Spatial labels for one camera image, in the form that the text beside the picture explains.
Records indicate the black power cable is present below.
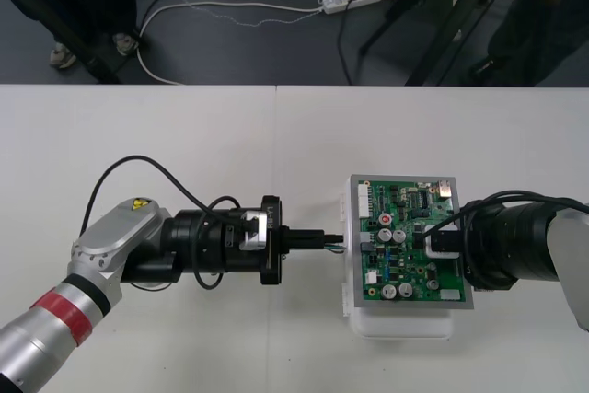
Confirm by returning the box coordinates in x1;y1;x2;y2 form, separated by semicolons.
338;0;358;86

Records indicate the white power strip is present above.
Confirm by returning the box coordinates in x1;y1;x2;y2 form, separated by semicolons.
320;0;398;15

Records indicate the green circuit board grey frame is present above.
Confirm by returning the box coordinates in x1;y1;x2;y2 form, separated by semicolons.
349;174;476;310

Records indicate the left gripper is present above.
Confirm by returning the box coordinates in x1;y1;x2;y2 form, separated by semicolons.
259;193;344;286

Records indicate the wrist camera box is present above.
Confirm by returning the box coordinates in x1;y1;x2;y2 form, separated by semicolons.
239;209;271;252
422;221;462;260

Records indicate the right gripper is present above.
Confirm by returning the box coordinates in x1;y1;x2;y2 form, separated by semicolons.
458;202;513;294

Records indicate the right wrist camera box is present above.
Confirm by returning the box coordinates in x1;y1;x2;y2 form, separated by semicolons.
422;221;462;260

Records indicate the thick white floor cable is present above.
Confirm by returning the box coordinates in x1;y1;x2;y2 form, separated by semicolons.
135;1;326;87

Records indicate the red black green cable bundle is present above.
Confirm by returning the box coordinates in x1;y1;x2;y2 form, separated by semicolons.
321;232;347;255

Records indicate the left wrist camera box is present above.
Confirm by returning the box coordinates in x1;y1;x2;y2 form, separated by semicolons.
239;209;271;252

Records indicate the black tripod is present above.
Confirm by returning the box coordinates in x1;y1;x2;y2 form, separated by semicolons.
0;0;152;86
357;0;521;87

